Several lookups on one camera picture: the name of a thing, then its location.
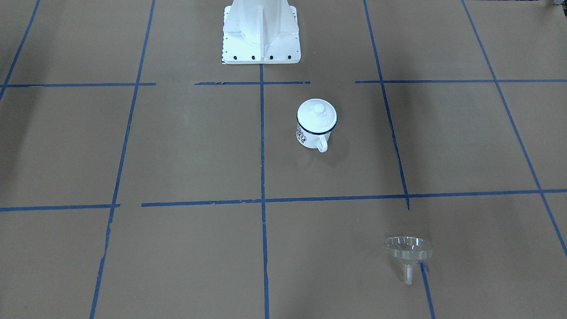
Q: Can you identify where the white mug lid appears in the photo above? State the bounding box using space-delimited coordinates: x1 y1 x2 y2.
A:
296 98 338 135

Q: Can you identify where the clear glass funnel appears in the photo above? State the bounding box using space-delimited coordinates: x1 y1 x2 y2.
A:
384 236 433 285

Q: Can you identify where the white enamel mug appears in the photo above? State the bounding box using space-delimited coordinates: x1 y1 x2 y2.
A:
296 121 338 153

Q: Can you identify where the brown paper table cover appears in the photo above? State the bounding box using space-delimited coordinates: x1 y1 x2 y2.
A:
1 0 566 319

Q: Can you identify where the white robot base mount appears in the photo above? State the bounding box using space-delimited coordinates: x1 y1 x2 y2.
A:
221 0 301 65

